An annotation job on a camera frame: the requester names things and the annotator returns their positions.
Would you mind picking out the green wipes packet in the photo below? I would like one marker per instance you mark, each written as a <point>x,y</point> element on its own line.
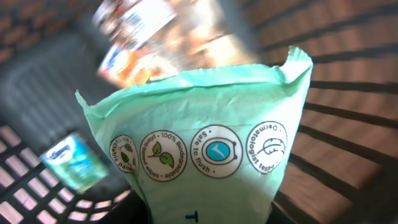
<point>206,145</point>

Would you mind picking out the orange tissue packet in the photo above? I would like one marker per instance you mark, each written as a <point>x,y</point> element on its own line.
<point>125,67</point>

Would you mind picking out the clear bread bag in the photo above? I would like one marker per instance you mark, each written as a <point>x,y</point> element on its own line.
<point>180,35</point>

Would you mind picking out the teal tissue packet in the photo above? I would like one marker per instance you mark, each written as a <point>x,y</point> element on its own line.
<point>74,163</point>

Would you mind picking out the grey plastic basket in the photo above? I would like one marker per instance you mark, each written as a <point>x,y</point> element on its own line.
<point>343,166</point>

